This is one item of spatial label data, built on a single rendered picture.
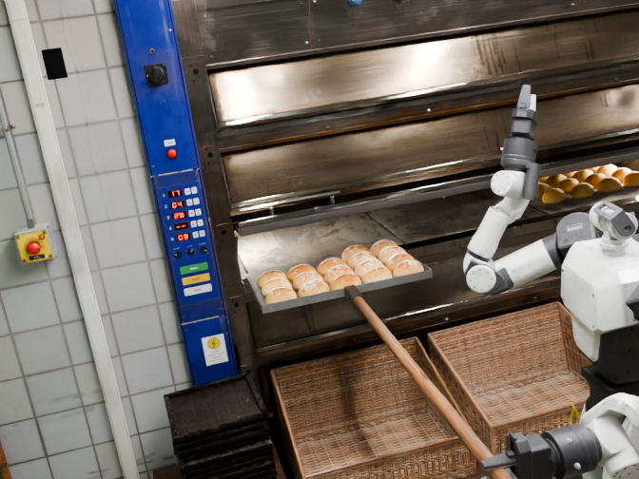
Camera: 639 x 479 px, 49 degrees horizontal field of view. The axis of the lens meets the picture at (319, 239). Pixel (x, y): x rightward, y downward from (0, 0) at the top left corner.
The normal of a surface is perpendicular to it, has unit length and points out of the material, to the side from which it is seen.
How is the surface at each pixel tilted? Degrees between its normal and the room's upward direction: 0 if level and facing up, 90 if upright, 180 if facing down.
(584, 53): 70
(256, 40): 90
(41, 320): 90
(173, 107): 90
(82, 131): 90
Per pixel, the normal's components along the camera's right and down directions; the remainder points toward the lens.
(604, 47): 0.19, -0.06
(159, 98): 0.25, 0.28
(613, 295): -0.64, 0.24
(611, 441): 0.02, -0.63
